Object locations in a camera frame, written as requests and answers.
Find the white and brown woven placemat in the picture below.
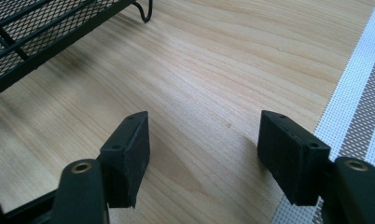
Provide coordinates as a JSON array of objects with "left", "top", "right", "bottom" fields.
[{"left": 270, "top": 0, "right": 375, "bottom": 224}]

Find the black metal mesh rack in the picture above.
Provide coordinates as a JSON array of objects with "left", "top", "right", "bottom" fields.
[{"left": 0, "top": 0, "right": 154, "bottom": 101}]

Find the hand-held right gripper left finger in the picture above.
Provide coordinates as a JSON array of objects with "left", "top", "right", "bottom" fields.
[{"left": 97, "top": 110, "right": 151, "bottom": 209}]

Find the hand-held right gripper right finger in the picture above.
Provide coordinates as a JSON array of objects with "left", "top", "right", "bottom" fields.
[{"left": 257, "top": 109, "right": 333, "bottom": 207}]

